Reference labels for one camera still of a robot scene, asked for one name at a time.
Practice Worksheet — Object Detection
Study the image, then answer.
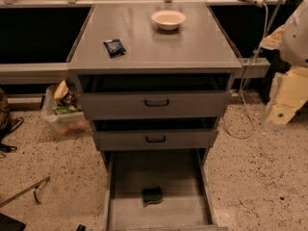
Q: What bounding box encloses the grey top drawer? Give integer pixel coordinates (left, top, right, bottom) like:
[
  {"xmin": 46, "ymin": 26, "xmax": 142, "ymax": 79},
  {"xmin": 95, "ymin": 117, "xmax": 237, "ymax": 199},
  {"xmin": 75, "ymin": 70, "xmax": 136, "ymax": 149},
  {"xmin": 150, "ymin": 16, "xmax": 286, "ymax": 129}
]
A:
[{"xmin": 80, "ymin": 74, "xmax": 231, "ymax": 120}]

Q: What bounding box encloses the white cable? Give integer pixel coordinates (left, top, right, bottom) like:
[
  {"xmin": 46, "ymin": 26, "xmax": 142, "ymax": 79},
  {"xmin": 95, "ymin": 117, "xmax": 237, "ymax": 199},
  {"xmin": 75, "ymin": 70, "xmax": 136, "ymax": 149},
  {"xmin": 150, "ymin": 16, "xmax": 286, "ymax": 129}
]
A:
[{"xmin": 222, "ymin": 2, "xmax": 270, "ymax": 141}]

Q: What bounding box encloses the tan snack bag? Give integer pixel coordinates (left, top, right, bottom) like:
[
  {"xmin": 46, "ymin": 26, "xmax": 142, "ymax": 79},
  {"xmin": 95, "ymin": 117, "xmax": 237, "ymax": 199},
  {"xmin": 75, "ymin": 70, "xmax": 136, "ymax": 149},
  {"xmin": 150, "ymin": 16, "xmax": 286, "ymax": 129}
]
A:
[{"xmin": 54, "ymin": 81, "xmax": 74, "ymax": 106}]

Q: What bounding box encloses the grey drawer cabinet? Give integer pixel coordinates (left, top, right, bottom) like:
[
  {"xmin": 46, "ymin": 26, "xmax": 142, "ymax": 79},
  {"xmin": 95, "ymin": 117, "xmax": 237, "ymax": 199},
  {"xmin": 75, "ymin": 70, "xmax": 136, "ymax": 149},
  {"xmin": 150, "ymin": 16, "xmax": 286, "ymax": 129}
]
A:
[{"xmin": 65, "ymin": 2, "xmax": 243, "ymax": 231}]

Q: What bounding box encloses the dark backpack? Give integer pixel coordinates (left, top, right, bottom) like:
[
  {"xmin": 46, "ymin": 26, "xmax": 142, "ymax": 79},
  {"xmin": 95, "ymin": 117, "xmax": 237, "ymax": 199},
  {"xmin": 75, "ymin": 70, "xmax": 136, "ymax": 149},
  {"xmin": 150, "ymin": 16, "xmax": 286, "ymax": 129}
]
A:
[{"xmin": 0, "ymin": 89, "xmax": 24, "ymax": 158}]

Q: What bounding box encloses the clear plastic bin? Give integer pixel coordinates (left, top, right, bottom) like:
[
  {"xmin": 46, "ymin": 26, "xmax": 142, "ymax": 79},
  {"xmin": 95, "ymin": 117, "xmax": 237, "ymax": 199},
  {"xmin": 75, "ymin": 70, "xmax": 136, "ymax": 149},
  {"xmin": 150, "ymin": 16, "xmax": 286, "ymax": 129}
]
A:
[{"xmin": 40, "ymin": 85, "xmax": 90, "ymax": 134}]

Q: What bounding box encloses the white bowl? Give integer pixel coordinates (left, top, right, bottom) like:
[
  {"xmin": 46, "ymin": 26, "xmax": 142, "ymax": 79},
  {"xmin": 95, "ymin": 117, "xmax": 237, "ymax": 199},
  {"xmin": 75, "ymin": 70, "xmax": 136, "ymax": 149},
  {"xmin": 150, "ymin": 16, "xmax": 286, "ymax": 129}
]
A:
[{"xmin": 151, "ymin": 10, "xmax": 186, "ymax": 31}]

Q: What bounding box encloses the grey middle drawer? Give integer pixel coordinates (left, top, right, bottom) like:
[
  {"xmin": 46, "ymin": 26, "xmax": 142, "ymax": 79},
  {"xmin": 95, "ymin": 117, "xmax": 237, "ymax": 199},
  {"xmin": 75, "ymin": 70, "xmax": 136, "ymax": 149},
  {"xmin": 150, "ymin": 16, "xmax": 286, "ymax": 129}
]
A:
[{"xmin": 93, "ymin": 117, "xmax": 218, "ymax": 151}]

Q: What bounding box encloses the green yellow sponge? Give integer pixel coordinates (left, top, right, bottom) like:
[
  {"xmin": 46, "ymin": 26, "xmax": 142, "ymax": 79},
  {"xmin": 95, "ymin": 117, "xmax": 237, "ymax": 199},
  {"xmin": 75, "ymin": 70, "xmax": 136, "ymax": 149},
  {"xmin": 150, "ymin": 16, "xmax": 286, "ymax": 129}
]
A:
[{"xmin": 141, "ymin": 187, "xmax": 163, "ymax": 207}]

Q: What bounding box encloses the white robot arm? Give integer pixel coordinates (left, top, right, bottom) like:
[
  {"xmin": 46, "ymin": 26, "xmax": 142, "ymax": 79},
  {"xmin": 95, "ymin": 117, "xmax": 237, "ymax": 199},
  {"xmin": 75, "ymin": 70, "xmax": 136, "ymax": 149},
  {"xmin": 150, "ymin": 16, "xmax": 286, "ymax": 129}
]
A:
[{"xmin": 261, "ymin": 0, "xmax": 308, "ymax": 126}]

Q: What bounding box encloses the grey bottom drawer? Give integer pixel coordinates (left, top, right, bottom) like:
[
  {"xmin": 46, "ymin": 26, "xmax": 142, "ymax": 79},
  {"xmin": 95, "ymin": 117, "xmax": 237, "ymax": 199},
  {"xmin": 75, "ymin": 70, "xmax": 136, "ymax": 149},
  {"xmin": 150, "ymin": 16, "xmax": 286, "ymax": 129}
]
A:
[{"xmin": 102, "ymin": 149, "xmax": 229, "ymax": 231}]

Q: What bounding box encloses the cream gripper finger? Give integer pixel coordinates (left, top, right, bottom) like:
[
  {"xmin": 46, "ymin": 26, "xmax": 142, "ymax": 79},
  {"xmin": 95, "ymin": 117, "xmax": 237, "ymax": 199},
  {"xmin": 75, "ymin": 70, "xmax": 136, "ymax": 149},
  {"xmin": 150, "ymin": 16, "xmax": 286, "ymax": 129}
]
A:
[
  {"xmin": 265, "ymin": 66, "xmax": 308, "ymax": 129},
  {"xmin": 260, "ymin": 25, "xmax": 284, "ymax": 50}
]

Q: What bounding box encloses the grey drawer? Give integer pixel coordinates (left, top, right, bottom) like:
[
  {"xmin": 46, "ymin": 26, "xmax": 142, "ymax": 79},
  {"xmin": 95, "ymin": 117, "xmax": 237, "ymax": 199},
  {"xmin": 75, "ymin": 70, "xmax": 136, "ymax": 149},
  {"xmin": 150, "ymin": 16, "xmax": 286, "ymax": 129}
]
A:
[
  {"xmin": 93, "ymin": 117, "xmax": 218, "ymax": 151},
  {"xmin": 102, "ymin": 149, "xmax": 229, "ymax": 231},
  {"xmin": 80, "ymin": 74, "xmax": 231, "ymax": 120}
]

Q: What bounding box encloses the black object bottom left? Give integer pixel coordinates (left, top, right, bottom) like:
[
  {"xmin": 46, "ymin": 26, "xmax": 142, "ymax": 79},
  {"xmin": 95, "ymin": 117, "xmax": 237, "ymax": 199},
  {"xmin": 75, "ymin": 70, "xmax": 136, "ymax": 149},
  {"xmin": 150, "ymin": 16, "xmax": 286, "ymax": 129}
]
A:
[{"xmin": 0, "ymin": 214, "xmax": 26, "ymax": 231}]

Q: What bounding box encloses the metal bar on floor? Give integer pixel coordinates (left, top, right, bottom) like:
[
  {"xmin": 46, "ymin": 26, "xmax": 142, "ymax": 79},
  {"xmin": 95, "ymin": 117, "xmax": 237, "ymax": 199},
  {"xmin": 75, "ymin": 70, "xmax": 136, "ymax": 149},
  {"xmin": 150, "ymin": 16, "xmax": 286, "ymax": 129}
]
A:
[{"xmin": 0, "ymin": 176, "xmax": 51, "ymax": 208}]

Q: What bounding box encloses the dark blue snack packet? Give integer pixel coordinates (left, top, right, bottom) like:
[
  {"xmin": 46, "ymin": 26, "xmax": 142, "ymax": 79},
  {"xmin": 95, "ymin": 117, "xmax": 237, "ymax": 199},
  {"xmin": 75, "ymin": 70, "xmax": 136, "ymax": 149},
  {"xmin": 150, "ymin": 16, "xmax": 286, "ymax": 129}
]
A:
[{"xmin": 104, "ymin": 38, "xmax": 126, "ymax": 58}]

